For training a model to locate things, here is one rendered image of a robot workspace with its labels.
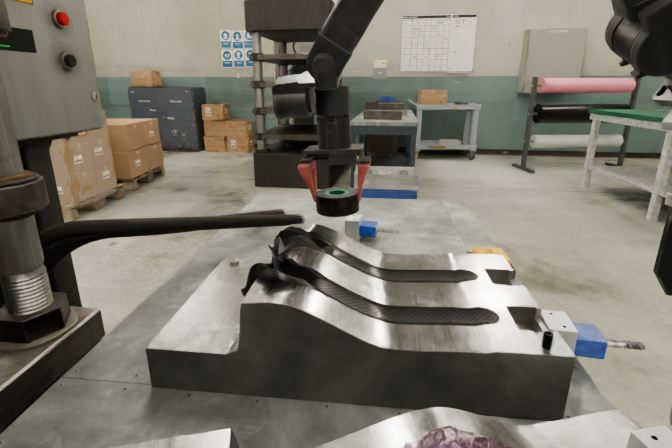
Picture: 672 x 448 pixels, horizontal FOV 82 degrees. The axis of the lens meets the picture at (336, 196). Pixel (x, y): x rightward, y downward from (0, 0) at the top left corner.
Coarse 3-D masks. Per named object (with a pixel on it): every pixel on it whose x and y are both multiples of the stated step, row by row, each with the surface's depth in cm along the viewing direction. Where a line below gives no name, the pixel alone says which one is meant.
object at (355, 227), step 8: (352, 216) 96; (360, 216) 96; (352, 224) 94; (360, 224) 95; (368, 224) 95; (376, 224) 95; (352, 232) 94; (360, 232) 94; (368, 232) 94; (376, 232) 95; (384, 232) 94; (392, 232) 94
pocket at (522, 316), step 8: (512, 312) 51; (520, 312) 51; (528, 312) 51; (536, 312) 51; (520, 320) 52; (528, 320) 51; (536, 320) 50; (520, 328) 51; (528, 328) 51; (536, 328) 50; (544, 328) 49
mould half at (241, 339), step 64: (320, 256) 57; (384, 256) 67; (448, 256) 66; (192, 320) 53; (256, 320) 45; (320, 320) 44; (512, 320) 48; (192, 384) 48; (256, 384) 47; (320, 384) 46; (384, 384) 45; (448, 384) 44; (512, 384) 43
